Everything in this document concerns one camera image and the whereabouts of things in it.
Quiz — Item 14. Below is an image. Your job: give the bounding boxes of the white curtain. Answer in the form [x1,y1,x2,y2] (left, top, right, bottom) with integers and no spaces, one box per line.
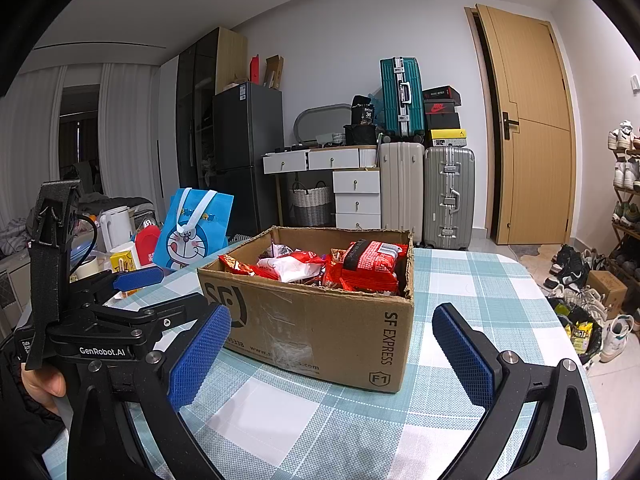
[0,65,66,226]
[97,62,163,211]

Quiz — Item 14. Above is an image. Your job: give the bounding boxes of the yellow black bag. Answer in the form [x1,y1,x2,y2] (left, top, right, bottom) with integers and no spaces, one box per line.
[565,317,596,356]

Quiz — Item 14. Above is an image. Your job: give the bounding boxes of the tape roll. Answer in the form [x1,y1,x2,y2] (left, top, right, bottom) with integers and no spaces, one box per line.
[74,255,108,283]

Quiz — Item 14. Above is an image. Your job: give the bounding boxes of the white suitcase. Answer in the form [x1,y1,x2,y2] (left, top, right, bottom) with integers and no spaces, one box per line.
[377,141,426,248]

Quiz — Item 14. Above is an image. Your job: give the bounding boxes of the oval mirror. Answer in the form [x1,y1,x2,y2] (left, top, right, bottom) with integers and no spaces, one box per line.
[293,103,353,148]

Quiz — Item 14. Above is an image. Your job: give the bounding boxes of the black cable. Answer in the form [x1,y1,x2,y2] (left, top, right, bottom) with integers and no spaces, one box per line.
[72,215,101,281]

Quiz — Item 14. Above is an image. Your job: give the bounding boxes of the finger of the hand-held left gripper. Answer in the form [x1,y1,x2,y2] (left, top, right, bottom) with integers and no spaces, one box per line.
[72,266,165,306]
[95,292,208,341]

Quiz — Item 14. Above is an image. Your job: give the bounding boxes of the yellow black shoe box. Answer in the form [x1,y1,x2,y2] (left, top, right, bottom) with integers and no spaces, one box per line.
[430,129,469,148]

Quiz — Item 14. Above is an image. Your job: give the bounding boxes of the wooden shoe rack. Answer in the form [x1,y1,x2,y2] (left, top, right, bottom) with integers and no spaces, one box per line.
[610,145,640,271]

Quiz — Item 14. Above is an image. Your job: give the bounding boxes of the white drawer desk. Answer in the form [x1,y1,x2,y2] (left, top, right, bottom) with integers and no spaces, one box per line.
[262,147,382,231]

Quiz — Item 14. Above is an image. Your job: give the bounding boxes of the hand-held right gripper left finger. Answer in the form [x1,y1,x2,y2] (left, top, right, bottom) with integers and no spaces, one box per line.
[65,304,233,480]

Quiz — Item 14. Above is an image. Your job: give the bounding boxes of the dark grey fridge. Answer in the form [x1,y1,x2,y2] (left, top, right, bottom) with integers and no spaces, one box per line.
[212,81,283,236]

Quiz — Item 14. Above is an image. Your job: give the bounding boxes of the dark wardrobe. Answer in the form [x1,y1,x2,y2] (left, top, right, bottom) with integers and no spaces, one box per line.
[175,27,248,191]

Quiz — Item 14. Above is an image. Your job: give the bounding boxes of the person's left forearm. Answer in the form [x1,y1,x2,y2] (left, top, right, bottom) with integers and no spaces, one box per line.
[0,350,68,480]

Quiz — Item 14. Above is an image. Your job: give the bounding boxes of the white kettle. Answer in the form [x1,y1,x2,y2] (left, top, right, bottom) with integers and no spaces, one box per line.
[99,205,133,253]

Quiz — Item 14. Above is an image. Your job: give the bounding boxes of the teal suitcase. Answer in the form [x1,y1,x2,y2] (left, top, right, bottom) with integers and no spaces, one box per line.
[380,56,425,141]

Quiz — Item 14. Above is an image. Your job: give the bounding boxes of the brown orange snack packet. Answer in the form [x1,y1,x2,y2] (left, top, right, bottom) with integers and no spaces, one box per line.
[219,252,261,276]

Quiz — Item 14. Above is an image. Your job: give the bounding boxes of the red black label snack packet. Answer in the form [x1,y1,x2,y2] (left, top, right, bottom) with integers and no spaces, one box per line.
[325,240,408,296]

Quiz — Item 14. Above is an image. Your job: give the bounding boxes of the red bag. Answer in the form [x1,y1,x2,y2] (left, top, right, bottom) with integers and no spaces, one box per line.
[134,226,162,267]

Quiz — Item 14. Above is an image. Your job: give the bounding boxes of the blue cartoon tote bag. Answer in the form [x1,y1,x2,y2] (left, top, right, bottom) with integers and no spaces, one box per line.
[152,187,235,273]

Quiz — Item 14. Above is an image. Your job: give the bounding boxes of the person's left hand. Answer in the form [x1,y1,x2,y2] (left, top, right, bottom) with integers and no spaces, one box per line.
[21,360,69,416]

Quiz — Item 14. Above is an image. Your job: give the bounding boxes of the small cardboard box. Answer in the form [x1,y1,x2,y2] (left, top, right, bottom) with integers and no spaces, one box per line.
[585,270,628,321]

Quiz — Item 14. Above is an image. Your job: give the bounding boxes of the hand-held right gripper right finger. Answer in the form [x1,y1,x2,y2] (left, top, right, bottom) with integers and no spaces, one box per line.
[431,302,601,480]

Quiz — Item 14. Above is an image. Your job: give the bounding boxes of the white red snack packet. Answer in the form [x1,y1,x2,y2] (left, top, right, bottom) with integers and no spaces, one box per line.
[257,252,326,283]

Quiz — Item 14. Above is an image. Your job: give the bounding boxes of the wooden door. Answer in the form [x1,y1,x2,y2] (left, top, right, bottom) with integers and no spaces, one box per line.
[475,4,576,246]

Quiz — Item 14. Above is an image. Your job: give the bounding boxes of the rows of shoes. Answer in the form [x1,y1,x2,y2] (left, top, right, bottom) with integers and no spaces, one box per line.
[607,120,640,231]

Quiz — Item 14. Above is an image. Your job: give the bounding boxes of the checked tablecloth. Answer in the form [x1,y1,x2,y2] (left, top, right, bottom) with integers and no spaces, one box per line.
[42,240,601,480]

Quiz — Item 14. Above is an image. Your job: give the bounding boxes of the pile of shoes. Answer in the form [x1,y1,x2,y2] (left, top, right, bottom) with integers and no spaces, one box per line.
[542,244,640,366]

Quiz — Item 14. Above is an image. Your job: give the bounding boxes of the wicker basket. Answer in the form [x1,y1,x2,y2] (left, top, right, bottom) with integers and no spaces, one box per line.
[291,182,333,227]

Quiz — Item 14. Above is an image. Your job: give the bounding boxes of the silver suitcase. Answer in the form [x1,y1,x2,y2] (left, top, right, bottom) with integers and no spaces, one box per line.
[424,146,476,251]

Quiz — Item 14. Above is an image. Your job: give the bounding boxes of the white sneaker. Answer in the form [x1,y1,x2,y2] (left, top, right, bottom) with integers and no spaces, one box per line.
[599,314,635,363]

